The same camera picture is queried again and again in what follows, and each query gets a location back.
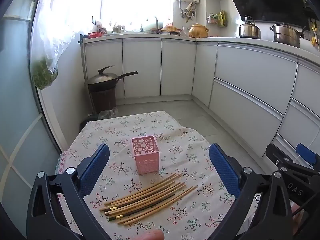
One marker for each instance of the plastic bag of greens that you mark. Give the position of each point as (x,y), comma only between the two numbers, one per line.
(50,37)

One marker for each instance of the pink perforated utensil basket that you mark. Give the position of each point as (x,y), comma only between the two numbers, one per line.
(145,151)

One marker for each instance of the wall rack with packets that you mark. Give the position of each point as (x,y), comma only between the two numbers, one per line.
(218,19)

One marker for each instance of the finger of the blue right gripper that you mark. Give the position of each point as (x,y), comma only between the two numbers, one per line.
(306,154)

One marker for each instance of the dark black chopstick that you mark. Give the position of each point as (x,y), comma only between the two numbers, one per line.
(144,204)

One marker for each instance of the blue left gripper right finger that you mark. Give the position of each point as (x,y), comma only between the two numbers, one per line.
(225,170)

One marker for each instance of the bamboo chopstick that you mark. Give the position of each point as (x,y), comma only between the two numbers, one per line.
(160,208)
(128,202)
(145,199)
(155,206)
(165,185)
(155,186)

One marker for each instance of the stainless steel stockpot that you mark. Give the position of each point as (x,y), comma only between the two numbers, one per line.
(283,33)

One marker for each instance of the yellow clay pot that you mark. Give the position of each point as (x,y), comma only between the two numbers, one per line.
(198,31)

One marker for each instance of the clear plastic bag on floor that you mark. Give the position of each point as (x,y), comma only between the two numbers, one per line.
(107,114)

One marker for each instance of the person's left hand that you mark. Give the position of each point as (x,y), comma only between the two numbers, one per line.
(151,235)

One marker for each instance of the kitchen faucet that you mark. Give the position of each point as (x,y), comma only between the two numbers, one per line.
(157,26)

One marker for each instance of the person's right hand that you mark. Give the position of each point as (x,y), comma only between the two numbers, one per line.
(297,216)

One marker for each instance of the stainless steel kettle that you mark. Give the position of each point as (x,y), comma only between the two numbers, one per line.
(249,30)

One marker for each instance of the brown stool under wok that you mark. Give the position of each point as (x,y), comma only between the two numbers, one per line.
(103,100)

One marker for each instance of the black wok with lid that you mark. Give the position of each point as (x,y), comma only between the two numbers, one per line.
(104,81)

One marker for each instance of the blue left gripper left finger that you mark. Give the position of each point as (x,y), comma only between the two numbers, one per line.
(90,169)

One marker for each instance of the red basket on counter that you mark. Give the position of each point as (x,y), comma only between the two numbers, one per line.
(95,34)

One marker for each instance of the floral tablecloth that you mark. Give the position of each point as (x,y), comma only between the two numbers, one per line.
(184,139)

